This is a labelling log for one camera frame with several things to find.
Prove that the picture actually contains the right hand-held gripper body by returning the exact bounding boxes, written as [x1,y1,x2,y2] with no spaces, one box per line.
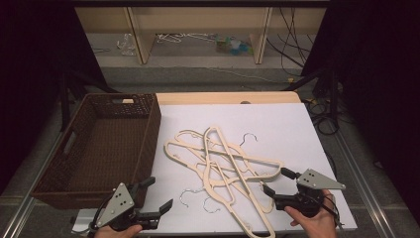
[273,168,347,218]

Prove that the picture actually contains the beige wooden shelf unit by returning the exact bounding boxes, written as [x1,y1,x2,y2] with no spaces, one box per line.
[74,6,328,65]

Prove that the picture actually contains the person's left hand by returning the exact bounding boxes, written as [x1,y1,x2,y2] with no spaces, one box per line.
[93,225,143,238]

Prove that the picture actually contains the colourful plastic cups pile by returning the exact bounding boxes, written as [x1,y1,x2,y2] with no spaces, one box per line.
[215,35,254,57]

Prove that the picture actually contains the person's right hand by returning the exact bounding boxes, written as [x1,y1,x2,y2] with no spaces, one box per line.
[284,189,339,238]

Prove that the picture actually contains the white floor cable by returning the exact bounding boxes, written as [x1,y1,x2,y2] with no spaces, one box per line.
[207,66,291,83]

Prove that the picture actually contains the hanging black cables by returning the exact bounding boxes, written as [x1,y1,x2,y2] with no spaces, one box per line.
[266,7,315,68]

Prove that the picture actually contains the brown wicker basket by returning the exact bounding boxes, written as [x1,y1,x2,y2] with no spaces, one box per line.
[31,92,162,210]

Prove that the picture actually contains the black curtain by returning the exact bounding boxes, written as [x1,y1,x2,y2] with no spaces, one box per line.
[301,0,420,226]
[0,0,110,196]

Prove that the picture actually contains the coiled black cable bundle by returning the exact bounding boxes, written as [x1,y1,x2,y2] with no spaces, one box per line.
[303,97,351,136]

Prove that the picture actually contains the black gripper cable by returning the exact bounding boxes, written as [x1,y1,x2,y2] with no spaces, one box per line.
[325,194,343,230]

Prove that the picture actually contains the black metal stand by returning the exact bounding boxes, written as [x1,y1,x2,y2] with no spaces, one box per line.
[58,70,120,133]
[280,67,341,120]

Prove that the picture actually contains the clear plastic bag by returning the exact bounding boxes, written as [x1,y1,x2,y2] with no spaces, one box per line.
[116,33,137,57]

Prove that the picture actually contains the aluminium rail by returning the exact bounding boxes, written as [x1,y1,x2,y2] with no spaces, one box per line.
[333,130,389,238]
[0,130,65,238]

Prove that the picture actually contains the thin white hangers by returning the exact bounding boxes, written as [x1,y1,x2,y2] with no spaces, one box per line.
[156,32,217,45]

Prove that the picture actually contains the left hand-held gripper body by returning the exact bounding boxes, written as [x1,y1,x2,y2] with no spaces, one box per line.
[95,182,159,232]

